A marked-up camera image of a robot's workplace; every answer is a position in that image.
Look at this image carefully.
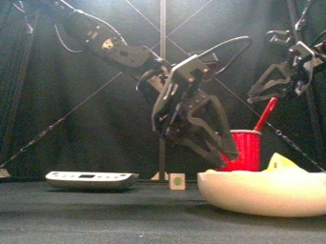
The red plastic spoon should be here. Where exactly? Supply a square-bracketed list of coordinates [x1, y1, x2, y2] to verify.
[252, 96, 280, 133]

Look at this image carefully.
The red plastic cup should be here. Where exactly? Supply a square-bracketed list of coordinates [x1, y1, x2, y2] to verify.
[218, 129, 263, 173]

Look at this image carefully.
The white cube with green dot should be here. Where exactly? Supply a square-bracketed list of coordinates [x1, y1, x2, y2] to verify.
[168, 172, 187, 192]

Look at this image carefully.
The white round bowl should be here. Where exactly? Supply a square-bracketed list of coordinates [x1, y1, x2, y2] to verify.
[196, 169, 326, 219]

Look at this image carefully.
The grey flat digital scale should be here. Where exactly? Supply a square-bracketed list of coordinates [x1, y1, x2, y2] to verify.
[44, 171, 140, 193]

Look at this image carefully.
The thin diagonal brace wire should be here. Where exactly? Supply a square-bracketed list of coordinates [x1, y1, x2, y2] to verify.
[0, 0, 214, 169]
[121, 0, 326, 173]

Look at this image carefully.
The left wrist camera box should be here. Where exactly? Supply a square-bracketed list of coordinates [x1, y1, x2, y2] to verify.
[188, 51, 223, 78]

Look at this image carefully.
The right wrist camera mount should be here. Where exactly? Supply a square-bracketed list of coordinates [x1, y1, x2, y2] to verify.
[263, 30, 295, 48]

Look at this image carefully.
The black left wrist camera cable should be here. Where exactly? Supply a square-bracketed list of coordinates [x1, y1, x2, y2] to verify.
[197, 35, 255, 76]

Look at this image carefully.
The grey vertical frame pole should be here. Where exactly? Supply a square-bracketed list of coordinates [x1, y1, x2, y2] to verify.
[149, 0, 171, 183]

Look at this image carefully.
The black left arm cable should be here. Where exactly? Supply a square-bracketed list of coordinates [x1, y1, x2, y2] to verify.
[52, 21, 85, 54]

